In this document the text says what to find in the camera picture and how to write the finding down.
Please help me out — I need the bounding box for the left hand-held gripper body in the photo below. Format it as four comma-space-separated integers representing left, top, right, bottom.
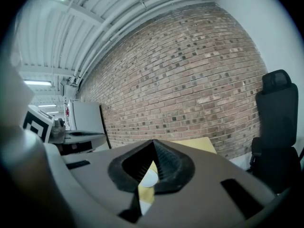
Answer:
22, 104, 67, 155

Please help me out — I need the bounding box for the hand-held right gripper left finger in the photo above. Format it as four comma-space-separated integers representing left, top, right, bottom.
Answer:
44, 139, 155, 228

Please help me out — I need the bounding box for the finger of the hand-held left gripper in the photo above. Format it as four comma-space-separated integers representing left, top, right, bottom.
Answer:
62, 130, 107, 154

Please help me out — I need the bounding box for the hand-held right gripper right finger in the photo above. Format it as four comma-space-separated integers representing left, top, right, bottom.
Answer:
137, 139, 277, 228

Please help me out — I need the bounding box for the white plate with shrimp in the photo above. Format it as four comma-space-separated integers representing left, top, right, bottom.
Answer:
139, 169, 159, 188

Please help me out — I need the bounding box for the grey partition panel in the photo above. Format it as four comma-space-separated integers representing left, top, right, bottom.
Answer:
72, 101, 112, 149

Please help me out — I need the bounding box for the white appliance with red label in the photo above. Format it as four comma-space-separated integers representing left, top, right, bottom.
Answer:
65, 99, 76, 131

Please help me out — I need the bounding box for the black high-back office chair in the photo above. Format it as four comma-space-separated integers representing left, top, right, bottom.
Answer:
248, 69, 304, 195

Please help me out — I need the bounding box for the bundle of white ceiling pipes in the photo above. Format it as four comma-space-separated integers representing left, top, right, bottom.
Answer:
68, 0, 211, 84

